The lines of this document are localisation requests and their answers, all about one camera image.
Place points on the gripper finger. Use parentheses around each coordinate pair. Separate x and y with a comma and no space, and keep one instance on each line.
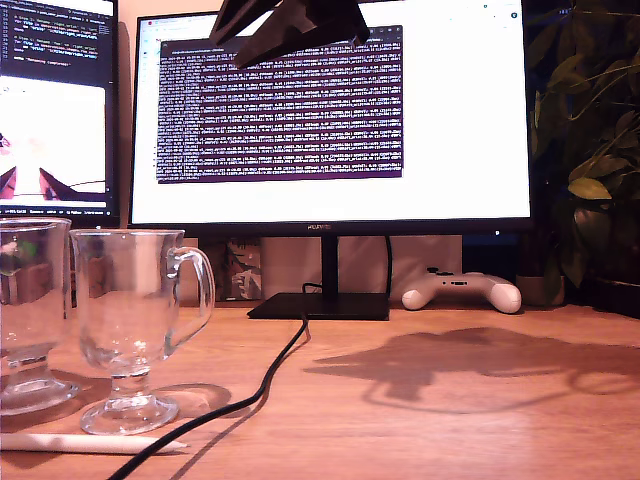
(310,20)
(235,17)

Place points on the small footed glass cup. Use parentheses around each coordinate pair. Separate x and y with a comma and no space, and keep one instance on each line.
(30,310)

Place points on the white pen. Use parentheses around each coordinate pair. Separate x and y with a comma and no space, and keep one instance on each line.
(75,444)

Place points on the black monitor showing code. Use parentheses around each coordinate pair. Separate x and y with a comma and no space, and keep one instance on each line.
(60,50)

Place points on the large black desktop monitor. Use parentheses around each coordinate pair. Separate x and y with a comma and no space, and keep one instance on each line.
(325,200)

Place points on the white game controller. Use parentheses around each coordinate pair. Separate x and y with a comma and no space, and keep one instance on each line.
(460,287)

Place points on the green leafy houseplant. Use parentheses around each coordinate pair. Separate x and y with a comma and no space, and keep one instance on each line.
(590,190)

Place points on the pale plant pot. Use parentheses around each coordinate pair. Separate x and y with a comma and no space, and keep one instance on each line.
(537,291)

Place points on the black planter box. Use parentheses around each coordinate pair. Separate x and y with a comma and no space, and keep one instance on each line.
(612,297)

